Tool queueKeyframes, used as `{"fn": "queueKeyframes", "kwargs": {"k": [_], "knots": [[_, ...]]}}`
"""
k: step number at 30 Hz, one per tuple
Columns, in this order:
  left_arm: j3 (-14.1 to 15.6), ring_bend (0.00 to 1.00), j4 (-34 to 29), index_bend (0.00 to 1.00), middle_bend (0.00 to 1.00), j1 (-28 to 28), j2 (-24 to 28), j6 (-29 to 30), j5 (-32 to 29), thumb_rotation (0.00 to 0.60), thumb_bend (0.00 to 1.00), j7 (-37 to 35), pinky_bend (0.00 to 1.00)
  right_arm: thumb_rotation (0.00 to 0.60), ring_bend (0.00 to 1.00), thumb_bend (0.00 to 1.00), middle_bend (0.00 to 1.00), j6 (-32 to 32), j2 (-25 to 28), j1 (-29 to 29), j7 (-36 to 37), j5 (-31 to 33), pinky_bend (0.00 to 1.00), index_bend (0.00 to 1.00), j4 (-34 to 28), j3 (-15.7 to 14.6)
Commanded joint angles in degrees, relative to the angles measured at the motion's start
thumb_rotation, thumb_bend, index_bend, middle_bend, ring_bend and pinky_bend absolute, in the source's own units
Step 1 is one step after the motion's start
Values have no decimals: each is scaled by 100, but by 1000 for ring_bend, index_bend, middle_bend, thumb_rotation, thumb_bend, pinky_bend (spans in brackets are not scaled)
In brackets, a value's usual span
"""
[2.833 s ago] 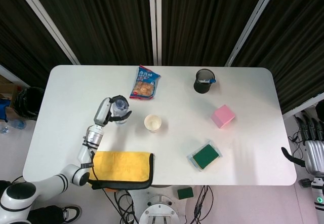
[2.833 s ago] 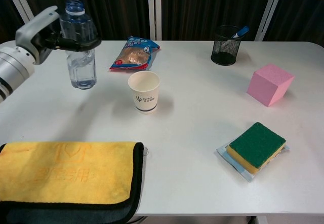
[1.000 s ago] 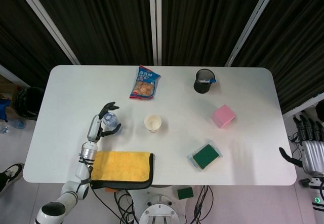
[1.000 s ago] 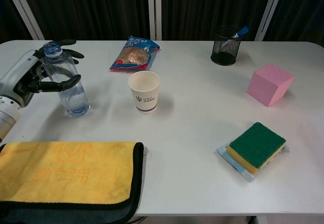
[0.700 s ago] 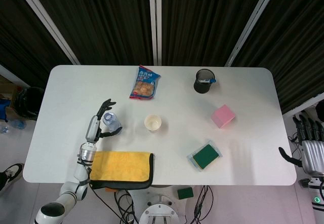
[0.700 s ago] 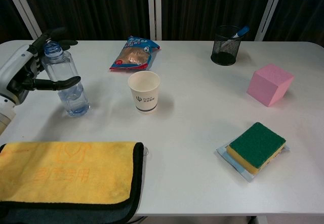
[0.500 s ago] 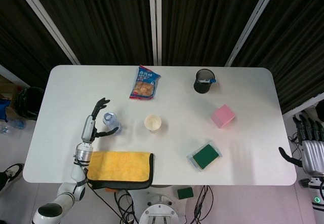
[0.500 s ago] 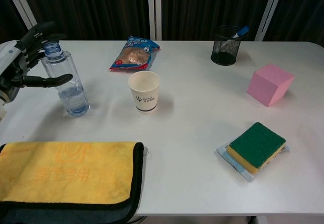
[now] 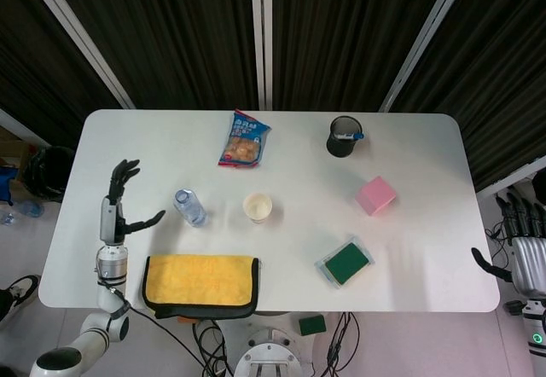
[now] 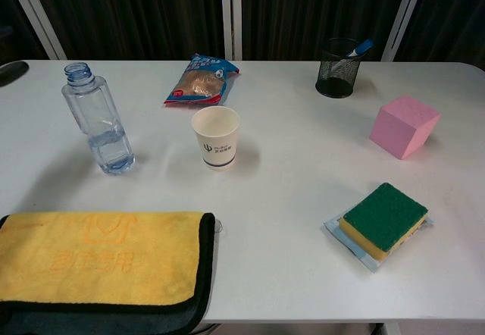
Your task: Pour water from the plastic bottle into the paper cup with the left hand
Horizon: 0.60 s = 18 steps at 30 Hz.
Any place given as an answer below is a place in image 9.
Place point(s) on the black and silver left hand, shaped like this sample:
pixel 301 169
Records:
pixel 112 219

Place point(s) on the transparent plastic water bottle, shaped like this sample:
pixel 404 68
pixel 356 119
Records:
pixel 189 208

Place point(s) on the pink foam cube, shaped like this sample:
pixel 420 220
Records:
pixel 375 195

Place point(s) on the black mesh pen holder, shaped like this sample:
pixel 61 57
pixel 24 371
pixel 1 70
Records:
pixel 341 146

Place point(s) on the black and white shoe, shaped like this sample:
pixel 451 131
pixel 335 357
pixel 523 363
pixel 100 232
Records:
pixel 21 294

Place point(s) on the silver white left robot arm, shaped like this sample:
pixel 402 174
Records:
pixel 112 266

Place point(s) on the light blue folded cloth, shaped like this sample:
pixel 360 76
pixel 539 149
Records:
pixel 322 264

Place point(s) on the blue red snack bag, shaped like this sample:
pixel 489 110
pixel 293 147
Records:
pixel 244 142

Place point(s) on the green and yellow sponge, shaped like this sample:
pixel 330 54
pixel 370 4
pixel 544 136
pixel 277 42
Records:
pixel 346 262

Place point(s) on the white paper cup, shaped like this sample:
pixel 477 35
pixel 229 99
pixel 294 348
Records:
pixel 257 207

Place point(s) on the black and silver right hand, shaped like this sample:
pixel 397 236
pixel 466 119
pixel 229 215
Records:
pixel 529 262

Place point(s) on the blue capped white marker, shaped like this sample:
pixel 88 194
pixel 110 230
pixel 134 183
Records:
pixel 352 136

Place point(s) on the small green sponge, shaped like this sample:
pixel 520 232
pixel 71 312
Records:
pixel 312 325

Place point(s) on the white frame post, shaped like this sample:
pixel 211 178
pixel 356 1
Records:
pixel 428 36
pixel 81 36
pixel 261 36

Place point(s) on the round white robot base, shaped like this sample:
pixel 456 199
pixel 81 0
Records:
pixel 273 353

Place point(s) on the black round bin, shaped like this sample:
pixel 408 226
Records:
pixel 49 172

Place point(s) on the yellow towel with black edge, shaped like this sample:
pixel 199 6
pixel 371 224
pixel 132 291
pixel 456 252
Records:
pixel 196 281

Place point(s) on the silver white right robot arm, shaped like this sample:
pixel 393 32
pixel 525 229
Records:
pixel 535 326

